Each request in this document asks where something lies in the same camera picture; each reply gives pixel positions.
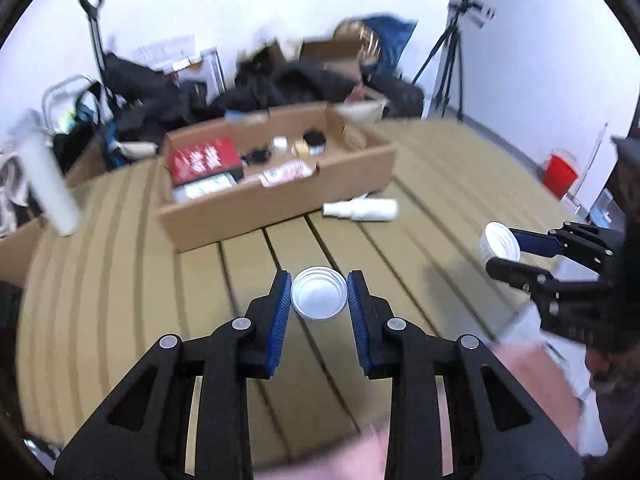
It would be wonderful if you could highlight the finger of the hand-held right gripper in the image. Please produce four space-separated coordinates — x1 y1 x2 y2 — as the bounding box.
486 256 613 311
508 222 616 261

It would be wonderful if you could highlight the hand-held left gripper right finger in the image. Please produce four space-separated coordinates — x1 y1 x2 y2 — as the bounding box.
347 269 586 480

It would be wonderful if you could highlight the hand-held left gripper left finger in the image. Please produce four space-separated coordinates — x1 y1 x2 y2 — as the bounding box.
52 269 293 480

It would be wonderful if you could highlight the white ribbed jar lid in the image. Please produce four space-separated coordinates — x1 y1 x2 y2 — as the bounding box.
478 221 522 264

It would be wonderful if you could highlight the white round jar lid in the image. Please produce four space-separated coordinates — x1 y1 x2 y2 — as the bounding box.
291 266 348 322

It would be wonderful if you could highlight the shallow cardboard box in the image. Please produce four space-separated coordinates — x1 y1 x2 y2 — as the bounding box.
156 101 399 254

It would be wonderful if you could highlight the pink printed packet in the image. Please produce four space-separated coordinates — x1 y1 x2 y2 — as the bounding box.
259 159 319 189

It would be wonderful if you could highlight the clear plastic box white label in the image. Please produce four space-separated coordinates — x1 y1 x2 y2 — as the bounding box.
172 172 237 204

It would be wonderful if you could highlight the red printed box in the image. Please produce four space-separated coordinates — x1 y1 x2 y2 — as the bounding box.
167 135 242 186

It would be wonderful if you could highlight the person's right hand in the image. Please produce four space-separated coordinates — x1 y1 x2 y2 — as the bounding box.
585 347 640 395

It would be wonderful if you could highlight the red bucket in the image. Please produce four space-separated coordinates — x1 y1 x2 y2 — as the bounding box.
542 148 581 200

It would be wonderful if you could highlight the white spray bottle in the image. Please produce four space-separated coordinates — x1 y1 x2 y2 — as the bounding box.
322 198 400 224

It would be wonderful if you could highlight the black suitcase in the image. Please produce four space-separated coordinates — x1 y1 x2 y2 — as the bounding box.
366 73 426 121

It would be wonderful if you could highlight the black clothes pile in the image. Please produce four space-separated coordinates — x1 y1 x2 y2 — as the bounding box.
209 49 362 124

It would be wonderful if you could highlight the blue bag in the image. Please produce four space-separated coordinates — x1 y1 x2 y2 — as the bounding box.
366 13 419 79

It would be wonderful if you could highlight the open brown cardboard box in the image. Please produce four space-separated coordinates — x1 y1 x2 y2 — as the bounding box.
299 39 364 87

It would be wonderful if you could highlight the black bag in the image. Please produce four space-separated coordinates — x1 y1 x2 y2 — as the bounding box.
101 52 202 132

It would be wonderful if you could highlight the white thermos bottle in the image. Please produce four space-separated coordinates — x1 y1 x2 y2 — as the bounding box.
14 119 82 237

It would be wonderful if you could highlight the wicker ball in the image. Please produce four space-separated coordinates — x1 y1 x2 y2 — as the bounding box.
333 20 384 64

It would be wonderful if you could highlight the printed picture box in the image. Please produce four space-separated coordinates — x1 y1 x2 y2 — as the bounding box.
136 34 222 92

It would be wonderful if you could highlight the white metal rack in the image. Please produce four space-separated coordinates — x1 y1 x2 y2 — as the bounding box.
42 74 102 134

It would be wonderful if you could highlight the black camera tripod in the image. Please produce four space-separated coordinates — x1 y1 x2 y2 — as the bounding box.
410 0 497 122

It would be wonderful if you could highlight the black trolley handle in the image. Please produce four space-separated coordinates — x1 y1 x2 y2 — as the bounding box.
77 0 109 87

